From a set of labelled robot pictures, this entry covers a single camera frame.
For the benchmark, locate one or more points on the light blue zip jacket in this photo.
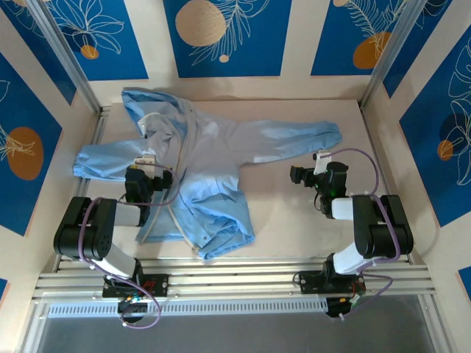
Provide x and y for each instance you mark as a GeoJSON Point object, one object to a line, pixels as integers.
{"type": "Point", "coordinates": [206, 165]}

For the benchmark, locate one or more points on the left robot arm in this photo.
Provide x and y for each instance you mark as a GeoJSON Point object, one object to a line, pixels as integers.
{"type": "Point", "coordinates": [84, 228]}

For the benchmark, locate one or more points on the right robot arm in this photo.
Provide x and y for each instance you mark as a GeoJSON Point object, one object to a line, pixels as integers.
{"type": "Point", "coordinates": [382, 228]}

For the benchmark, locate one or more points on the grey metal plate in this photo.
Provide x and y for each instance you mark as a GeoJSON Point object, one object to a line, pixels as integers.
{"type": "Point", "coordinates": [235, 334]}

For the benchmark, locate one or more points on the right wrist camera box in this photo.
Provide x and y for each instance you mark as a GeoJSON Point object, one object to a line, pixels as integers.
{"type": "Point", "coordinates": [321, 165]}

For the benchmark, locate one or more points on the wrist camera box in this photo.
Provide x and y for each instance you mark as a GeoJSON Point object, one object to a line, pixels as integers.
{"type": "Point", "coordinates": [321, 165]}
{"type": "Point", "coordinates": [147, 162]}

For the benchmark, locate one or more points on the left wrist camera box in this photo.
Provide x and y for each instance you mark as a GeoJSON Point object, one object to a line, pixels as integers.
{"type": "Point", "coordinates": [147, 162]}

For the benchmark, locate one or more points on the aluminium side rail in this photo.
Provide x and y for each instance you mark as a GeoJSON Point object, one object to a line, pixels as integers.
{"type": "Point", "coordinates": [99, 127]}
{"type": "Point", "coordinates": [372, 139]}

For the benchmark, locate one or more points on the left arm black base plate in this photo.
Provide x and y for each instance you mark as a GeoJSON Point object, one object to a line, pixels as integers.
{"type": "Point", "coordinates": [158, 285]}

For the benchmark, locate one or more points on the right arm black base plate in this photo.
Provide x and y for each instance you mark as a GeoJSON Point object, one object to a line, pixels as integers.
{"type": "Point", "coordinates": [311, 283]}

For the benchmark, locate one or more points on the aluminium base frame rail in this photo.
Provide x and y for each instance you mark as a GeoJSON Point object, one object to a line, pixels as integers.
{"type": "Point", "coordinates": [235, 279]}

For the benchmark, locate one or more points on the aluminium corner post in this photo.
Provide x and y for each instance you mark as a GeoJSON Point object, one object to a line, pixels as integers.
{"type": "Point", "coordinates": [70, 59]}
{"type": "Point", "coordinates": [390, 51]}

